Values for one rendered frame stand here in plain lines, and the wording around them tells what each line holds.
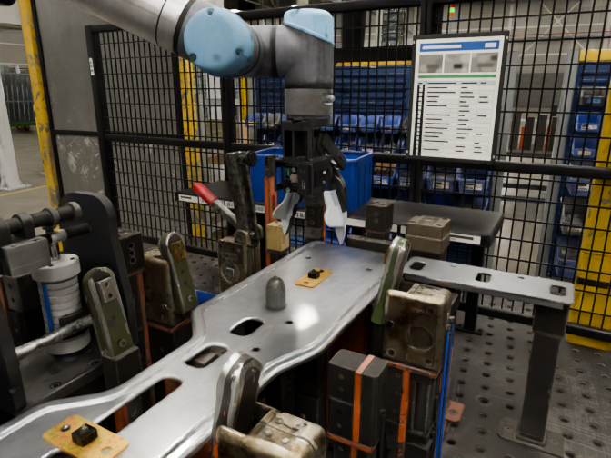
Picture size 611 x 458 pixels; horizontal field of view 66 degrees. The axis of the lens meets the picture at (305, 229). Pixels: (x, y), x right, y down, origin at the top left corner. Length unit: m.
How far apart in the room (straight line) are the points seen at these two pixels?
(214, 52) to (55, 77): 3.00
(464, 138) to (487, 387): 0.59
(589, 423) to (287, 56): 0.89
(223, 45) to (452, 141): 0.80
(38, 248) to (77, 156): 2.90
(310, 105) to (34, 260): 0.42
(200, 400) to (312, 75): 0.47
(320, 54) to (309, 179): 0.18
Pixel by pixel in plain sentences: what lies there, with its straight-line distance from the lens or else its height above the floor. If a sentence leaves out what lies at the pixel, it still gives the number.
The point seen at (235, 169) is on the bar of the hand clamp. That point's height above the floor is 1.19.
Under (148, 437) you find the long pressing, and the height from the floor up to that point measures 1.00.
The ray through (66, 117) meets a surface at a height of 1.14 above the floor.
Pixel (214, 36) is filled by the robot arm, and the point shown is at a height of 1.38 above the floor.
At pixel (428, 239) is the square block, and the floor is 1.03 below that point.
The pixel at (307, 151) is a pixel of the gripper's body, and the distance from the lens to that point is 0.73.
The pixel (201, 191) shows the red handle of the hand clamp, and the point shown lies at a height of 1.14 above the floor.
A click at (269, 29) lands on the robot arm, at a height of 1.41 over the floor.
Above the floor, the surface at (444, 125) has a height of 1.24.
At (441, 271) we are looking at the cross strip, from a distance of 0.92.
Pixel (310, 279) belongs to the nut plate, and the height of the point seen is 1.00.
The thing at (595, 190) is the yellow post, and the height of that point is 1.10.
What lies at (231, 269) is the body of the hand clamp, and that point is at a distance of 0.91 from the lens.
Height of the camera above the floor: 1.33
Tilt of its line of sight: 17 degrees down
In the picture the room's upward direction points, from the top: straight up
